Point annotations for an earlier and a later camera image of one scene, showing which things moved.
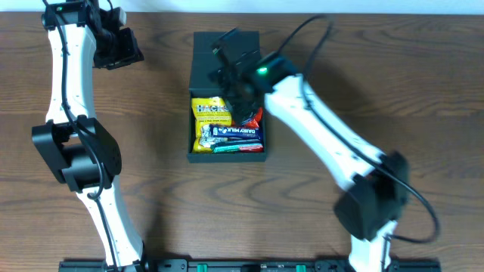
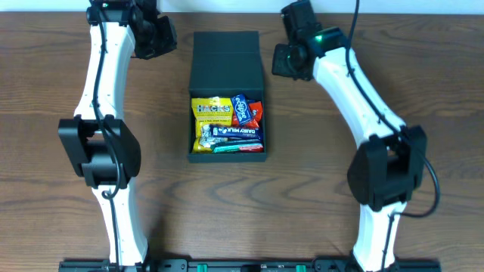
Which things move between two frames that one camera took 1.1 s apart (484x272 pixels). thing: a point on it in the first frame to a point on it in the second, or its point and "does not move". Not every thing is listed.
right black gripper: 231,72 to 283,60
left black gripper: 123,53 to 160,36
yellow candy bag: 212,110 does not move
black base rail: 248,265 does not move
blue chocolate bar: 235,131 does not move
